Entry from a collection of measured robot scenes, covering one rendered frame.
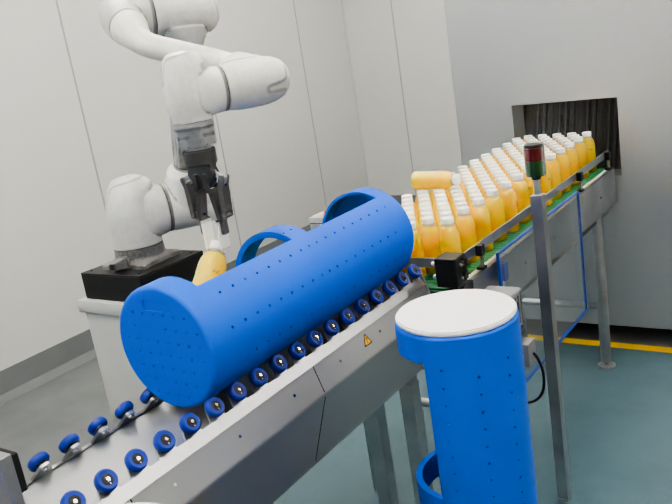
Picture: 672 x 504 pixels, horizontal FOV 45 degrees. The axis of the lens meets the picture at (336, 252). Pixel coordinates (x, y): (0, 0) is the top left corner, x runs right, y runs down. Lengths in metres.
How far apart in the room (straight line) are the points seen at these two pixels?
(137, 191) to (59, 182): 2.59
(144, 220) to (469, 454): 1.23
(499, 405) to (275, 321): 0.53
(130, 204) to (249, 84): 0.82
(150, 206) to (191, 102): 0.80
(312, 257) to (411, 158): 5.35
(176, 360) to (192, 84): 0.59
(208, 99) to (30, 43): 3.34
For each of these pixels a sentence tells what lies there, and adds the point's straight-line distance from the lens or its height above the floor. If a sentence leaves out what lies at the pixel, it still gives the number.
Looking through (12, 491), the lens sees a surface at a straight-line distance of 1.54.
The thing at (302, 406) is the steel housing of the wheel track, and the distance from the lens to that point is 1.95.
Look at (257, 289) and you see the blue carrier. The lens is 1.80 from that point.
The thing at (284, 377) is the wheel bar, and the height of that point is 0.93.
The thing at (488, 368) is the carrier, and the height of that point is 0.94.
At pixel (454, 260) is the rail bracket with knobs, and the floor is 1.00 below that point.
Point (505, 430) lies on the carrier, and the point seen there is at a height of 0.78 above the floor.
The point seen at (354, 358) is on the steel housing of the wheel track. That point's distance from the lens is 2.12.
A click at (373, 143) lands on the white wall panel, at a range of 7.44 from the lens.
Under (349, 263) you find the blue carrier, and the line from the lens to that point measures 2.06.
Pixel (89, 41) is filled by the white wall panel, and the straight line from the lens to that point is 5.32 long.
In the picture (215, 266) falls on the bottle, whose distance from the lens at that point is 1.83.
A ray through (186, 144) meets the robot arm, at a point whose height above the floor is 1.50.
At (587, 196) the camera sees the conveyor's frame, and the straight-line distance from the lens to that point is 3.52.
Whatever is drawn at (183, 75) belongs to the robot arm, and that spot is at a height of 1.65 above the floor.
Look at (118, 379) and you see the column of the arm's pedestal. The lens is 2.68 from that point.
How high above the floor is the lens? 1.69
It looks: 15 degrees down
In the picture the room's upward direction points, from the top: 9 degrees counter-clockwise
